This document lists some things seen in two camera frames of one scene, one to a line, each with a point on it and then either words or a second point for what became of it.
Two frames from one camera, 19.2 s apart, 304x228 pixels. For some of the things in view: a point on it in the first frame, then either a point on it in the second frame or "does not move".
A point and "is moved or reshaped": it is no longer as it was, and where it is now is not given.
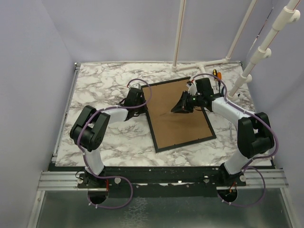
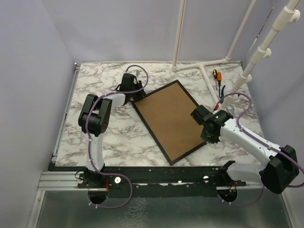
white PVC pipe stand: x=202 y=65 does not move
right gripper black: x=182 y=107 to x=209 y=139
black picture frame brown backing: x=169 y=129 is moved or reshaped
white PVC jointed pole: x=288 y=16 does not move
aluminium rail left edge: x=60 y=133 does not move
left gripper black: x=144 y=109 to x=141 y=94
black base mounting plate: x=160 y=182 does not move
